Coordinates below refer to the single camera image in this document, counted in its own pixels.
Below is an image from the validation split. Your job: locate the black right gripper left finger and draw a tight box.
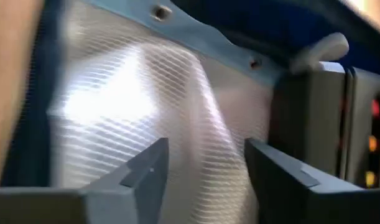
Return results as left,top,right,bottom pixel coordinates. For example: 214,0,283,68
0,137,170,224

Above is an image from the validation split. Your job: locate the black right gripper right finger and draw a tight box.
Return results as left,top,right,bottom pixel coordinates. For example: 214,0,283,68
243,138,380,224

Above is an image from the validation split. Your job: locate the black slotted case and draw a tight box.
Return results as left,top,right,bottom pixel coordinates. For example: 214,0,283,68
345,67,380,190

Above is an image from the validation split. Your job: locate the dark blue backpack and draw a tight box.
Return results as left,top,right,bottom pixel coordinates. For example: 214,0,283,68
0,0,380,189

